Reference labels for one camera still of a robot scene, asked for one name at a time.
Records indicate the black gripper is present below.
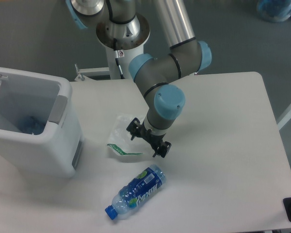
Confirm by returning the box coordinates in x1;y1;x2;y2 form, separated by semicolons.
126;117;172;158

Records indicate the clear plastic bag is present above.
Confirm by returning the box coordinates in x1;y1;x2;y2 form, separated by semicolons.
106;114;154;156

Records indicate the blue labelled plastic bottle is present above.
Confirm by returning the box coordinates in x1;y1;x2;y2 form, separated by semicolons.
105;165;166;220

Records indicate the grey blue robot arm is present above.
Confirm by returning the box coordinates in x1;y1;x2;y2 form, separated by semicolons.
66;0;212;157

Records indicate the white plastic trash can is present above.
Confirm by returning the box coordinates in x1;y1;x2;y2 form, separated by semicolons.
0;67;84;178

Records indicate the blue plastic bag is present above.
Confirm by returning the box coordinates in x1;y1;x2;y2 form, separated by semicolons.
257;0;291;23

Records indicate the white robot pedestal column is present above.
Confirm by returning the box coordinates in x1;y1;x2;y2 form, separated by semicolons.
105;45;144;80

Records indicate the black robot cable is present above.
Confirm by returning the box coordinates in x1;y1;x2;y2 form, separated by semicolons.
113;38;126;80

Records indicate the white metal base frame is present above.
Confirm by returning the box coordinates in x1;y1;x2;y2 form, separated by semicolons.
74;63;200;82

